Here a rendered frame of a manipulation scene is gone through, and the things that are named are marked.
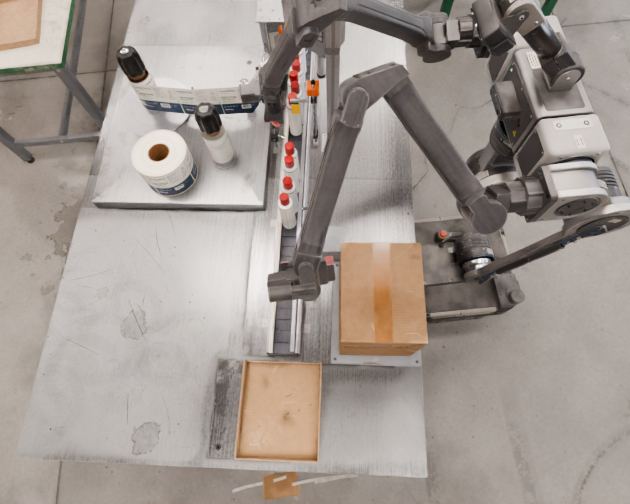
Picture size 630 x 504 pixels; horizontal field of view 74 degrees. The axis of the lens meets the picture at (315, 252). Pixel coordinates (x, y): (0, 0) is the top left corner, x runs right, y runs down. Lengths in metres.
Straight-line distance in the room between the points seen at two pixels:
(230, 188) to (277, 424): 0.87
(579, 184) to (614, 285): 1.85
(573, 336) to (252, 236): 1.81
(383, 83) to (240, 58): 1.30
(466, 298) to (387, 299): 1.05
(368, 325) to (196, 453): 0.70
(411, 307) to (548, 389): 1.44
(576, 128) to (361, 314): 0.68
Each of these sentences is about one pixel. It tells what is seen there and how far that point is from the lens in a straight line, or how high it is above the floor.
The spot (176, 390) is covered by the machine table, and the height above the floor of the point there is 0.83.
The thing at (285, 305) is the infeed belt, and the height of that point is 0.88.
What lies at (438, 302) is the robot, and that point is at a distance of 2.18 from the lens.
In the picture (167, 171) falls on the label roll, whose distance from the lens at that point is 1.60.
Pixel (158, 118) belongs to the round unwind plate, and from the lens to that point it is 1.94.
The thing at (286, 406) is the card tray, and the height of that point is 0.83.
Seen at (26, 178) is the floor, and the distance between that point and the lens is 3.32.
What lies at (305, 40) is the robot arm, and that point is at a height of 1.56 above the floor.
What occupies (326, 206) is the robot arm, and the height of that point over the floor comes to 1.49.
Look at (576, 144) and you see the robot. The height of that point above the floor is 1.53.
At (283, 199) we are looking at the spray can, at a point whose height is 1.08.
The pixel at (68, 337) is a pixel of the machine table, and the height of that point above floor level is 0.83.
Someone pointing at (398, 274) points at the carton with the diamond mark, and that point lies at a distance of 1.25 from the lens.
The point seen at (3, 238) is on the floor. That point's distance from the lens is 3.19.
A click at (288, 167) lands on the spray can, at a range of 1.47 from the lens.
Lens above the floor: 2.29
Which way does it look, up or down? 69 degrees down
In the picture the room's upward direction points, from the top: 5 degrees counter-clockwise
